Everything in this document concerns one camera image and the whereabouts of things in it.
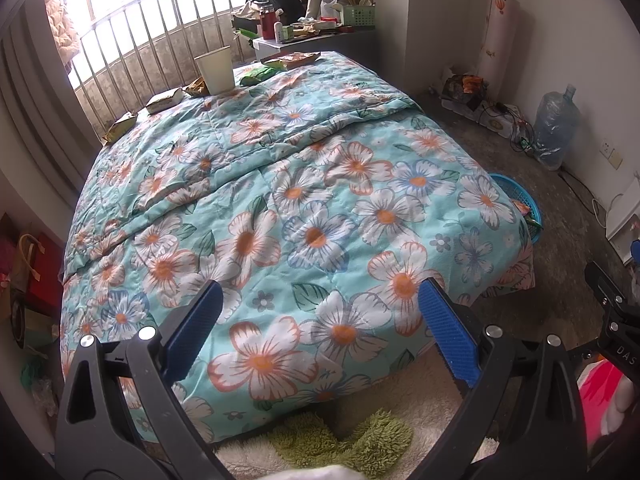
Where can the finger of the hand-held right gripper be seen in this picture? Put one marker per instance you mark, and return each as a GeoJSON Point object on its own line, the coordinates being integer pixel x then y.
{"type": "Point", "coordinates": [605, 287]}
{"type": "Point", "coordinates": [636, 252]}

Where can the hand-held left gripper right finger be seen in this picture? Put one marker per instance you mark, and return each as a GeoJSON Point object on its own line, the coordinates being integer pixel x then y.
{"type": "Point", "coordinates": [447, 335]}

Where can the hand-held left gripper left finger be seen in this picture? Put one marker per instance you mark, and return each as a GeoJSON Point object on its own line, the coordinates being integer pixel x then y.
{"type": "Point", "coordinates": [192, 335]}

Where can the blue plastic basket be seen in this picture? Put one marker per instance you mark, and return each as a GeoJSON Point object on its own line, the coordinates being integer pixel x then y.
{"type": "Point", "coordinates": [500, 180]}

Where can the pink white plush cloth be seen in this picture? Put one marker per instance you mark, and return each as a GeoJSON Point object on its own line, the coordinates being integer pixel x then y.
{"type": "Point", "coordinates": [605, 395]}

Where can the large clear water jug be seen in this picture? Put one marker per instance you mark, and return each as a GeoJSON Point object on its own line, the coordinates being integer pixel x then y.
{"type": "Point", "coordinates": [555, 130]}

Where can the red box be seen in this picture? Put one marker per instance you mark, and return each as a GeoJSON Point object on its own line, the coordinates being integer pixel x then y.
{"type": "Point", "coordinates": [47, 275]}

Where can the white plastic bag with rubbish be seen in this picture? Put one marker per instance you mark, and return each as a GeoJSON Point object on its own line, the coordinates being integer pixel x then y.
{"type": "Point", "coordinates": [45, 395]}

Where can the beige paper gift bag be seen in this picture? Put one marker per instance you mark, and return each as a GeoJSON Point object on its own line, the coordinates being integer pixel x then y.
{"type": "Point", "coordinates": [25, 260]}

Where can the floral blanket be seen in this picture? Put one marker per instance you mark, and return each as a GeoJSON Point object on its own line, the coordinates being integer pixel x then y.
{"type": "Point", "coordinates": [310, 185]}

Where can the white patterned board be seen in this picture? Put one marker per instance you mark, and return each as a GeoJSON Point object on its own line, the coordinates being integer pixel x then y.
{"type": "Point", "coordinates": [490, 117]}

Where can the yellow biscuit packet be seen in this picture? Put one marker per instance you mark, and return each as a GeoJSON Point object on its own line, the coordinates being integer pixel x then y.
{"type": "Point", "coordinates": [290, 61]}
{"type": "Point", "coordinates": [120, 127]}

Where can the square gold snack packet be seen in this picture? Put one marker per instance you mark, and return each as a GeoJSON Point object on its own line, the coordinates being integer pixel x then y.
{"type": "Point", "coordinates": [165, 101]}

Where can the crumpled orange snack bag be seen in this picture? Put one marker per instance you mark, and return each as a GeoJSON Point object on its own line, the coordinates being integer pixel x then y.
{"type": "Point", "coordinates": [462, 87]}

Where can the crumpled gold snack packet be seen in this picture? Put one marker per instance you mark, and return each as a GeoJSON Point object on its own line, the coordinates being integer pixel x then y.
{"type": "Point", "coordinates": [196, 87]}

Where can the white printed panel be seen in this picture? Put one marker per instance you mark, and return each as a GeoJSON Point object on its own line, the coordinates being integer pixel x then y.
{"type": "Point", "coordinates": [497, 40]}

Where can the white paper cup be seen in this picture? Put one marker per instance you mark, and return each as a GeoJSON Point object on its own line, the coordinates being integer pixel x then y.
{"type": "Point", "coordinates": [215, 72]}

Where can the green pea snack packet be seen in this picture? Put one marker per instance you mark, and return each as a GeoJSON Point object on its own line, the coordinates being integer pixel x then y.
{"type": "Point", "coordinates": [257, 76]}

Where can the grey pleated curtain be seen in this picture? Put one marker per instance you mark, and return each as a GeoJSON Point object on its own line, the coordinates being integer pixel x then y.
{"type": "Point", "coordinates": [35, 110]}

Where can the green plastic dustpan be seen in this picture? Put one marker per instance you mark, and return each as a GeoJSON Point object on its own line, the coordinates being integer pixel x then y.
{"type": "Point", "coordinates": [246, 34]}

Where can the grey cabinet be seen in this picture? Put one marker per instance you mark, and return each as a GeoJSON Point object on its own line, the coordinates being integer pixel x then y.
{"type": "Point", "coordinates": [350, 45]}

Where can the small white bottle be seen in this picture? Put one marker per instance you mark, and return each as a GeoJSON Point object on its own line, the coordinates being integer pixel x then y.
{"type": "Point", "coordinates": [279, 33]}

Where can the red thermos bottle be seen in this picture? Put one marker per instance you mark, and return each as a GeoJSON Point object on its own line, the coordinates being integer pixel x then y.
{"type": "Point", "coordinates": [269, 25]}

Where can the green plastic basket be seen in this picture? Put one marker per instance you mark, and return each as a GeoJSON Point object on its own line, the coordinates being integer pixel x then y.
{"type": "Point", "coordinates": [357, 16]}

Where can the hanging beige quilted jacket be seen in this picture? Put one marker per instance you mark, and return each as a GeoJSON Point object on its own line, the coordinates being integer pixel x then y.
{"type": "Point", "coordinates": [62, 25]}

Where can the wall socket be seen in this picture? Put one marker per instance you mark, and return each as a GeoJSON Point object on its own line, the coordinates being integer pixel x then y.
{"type": "Point", "coordinates": [612, 154]}

